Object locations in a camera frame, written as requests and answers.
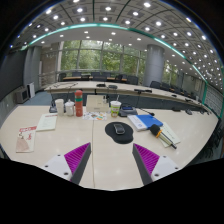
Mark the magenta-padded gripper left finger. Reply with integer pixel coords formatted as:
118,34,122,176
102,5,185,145
42,142,93,186

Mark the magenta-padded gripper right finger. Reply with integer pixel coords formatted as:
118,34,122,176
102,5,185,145
131,142,182,186

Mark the black computer mouse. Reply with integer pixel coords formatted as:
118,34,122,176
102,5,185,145
113,123,126,136

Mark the black mouse pad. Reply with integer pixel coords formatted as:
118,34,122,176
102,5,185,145
104,121,135,145

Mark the black handheld microphone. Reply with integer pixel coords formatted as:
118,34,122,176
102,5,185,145
149,123,178,150

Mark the white paper sheet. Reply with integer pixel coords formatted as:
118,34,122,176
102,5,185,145
159,121,182,149

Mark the blue and white book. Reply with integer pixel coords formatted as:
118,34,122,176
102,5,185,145
127,114,164,132

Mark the colourful sticker sheet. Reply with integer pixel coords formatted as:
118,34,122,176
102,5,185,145
82,111,108,122

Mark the white document with red heading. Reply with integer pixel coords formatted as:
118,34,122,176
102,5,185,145
35,112,59,132

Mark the white lidded mug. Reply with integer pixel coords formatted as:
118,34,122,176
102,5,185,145
64,98,76,117

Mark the red drink bottle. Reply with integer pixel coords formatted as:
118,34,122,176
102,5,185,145
74,89,84,118

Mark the black conference microphone unit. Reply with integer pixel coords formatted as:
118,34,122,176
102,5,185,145
118,103,156,118

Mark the stack of white paper cups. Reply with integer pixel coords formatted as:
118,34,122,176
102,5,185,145
54,98,65,117

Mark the black gooseneck desk microphone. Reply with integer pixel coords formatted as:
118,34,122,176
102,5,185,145
48,83,78,114

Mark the red and white leaflet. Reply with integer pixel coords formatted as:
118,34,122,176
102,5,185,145
15,125,38,154

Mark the white cardboard box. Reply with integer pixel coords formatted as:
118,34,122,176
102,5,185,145
85,94,111,114

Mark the green paper cup with straw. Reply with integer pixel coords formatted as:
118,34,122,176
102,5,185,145
109,94,122,118

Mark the long curved conference desk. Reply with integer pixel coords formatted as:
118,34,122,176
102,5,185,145
44,80,214,111

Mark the group of dark chairs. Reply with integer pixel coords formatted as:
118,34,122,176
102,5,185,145
58,71,224,158

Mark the grey monitor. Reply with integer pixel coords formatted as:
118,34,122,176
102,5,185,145
14,87,30,104

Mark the group of ceiling lights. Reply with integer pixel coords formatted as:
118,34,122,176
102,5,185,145
19,0,224,88

